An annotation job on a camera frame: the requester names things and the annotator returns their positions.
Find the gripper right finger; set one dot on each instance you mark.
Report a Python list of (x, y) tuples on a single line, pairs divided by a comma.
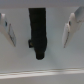
[(69, 30)]

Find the white sliding door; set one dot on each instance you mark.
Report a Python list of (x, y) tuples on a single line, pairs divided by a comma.
[(40, 66)]

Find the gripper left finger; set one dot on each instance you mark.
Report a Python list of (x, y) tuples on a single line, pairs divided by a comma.
[(9, 30)]

